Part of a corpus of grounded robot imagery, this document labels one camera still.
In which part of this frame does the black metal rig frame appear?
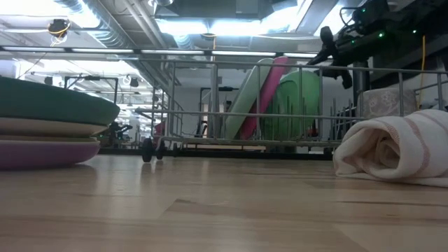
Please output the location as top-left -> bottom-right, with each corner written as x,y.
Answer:
99,148 -> 333,161

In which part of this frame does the spiral silver ventilation duct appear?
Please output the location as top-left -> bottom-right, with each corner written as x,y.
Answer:
54,0 -> 130,48

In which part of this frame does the pale sage green plate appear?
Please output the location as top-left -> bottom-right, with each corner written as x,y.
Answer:
223,57 -> 274,141

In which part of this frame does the grey wire dish rack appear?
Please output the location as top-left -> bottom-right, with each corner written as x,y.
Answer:
134,57 -> 448,164

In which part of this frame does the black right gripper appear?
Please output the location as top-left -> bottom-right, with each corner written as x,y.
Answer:
307,5 -> 393,90

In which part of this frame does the white striped towel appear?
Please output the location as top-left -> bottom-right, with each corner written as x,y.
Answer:
332,108 -> 448,188

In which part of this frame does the teal plate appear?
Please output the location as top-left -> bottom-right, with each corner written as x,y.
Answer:
0,76 -> 121,126

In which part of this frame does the background black rig frame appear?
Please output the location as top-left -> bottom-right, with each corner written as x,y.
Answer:
62,75 -> 120,109

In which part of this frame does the light green plate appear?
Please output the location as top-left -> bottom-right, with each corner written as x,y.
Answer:
260,69 -> 321,141

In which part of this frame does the long ceiling strip light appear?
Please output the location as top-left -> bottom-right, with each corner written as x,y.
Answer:
0,45 -> 318,59

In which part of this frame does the black overhead camera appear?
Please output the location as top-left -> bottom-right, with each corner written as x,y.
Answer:
47,19 -> 71,46

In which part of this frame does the yellow cable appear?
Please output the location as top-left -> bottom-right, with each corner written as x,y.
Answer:
418,34 -> 427,109

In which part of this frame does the beige plate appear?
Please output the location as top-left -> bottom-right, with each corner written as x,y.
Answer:
0,117 -> 109,138

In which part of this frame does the grey plate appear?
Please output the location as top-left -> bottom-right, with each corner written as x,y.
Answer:
209,64 -> 221,139

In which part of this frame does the light wooden desk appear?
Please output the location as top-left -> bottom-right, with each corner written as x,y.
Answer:
194,144 -> 267,151

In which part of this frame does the purple plate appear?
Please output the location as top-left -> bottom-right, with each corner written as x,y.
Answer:
0,136 -> 102,172

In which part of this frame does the pink plate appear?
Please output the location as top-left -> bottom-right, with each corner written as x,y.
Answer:
239,55 -> 290,141

